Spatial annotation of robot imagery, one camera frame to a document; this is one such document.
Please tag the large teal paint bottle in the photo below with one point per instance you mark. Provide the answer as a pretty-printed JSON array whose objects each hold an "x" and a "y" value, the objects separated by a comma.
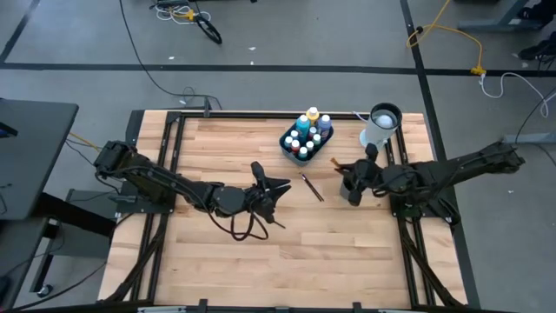
[{"x": 302, "y": 126}]

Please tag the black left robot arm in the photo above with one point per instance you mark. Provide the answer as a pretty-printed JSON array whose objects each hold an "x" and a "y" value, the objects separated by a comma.
[{"x": 152, "y": 178}]

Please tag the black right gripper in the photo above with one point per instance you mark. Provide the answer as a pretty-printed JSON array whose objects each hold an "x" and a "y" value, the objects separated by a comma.
[{"x": 367, "y": 174}]

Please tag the large yellow paint bottle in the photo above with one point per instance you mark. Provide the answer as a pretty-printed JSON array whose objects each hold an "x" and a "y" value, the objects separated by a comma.
[{"x": 312, "y": 115}]

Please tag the grey desk foot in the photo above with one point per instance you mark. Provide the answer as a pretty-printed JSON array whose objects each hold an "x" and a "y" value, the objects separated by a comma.
[
  {"x": 499, "y": 24},
  {"x": 527, "y": 138}
]

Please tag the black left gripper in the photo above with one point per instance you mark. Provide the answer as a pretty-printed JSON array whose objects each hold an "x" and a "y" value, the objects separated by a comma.
[{"x": 260, "y": 197}]

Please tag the large purple paint bottle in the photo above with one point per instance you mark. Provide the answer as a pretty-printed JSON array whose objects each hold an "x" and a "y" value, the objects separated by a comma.
[{"x": 323, "y": 126}]

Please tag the white cylinder black rim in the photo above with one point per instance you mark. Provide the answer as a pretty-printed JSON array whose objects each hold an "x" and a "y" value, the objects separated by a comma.
[{"x": 378, "y": 130}]

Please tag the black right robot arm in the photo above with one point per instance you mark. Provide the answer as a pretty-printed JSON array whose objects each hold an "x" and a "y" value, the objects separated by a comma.
[{"x": 456, "y": 169}]

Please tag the black desk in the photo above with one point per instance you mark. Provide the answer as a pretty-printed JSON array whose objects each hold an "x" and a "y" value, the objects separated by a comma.
[{"x": 35, "y": 152}]

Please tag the dark teal plastic cup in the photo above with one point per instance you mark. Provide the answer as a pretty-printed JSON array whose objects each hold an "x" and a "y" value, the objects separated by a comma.
[{"x": 344, "y": 191}]

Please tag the person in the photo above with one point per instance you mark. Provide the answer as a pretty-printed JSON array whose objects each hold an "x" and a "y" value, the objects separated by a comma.
[{"x": 536, "y": 51}]

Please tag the silver aluminium bracket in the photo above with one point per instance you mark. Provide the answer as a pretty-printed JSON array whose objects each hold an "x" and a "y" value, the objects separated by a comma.
[{"x": 160, "y": 310}]

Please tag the teal plastic storage bin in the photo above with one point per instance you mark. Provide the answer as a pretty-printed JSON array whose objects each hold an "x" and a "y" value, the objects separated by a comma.
[{"x": 299, "y": 163}]

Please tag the black aluminium table frame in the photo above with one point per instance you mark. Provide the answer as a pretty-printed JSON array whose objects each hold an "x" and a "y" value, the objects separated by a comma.
[{"x": 343, "y": 115}]

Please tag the black paintbrush gold ferrule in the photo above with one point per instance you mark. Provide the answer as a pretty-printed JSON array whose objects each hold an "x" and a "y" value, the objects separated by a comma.
[
  {"x": 334, "y": 161},
  {"x": 281, "y": 225}
]

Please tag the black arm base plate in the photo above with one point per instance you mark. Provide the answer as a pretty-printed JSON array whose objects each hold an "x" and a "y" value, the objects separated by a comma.
[
  {"x": 139, "y": 208},
  {"x": 397, "y": 211}
]

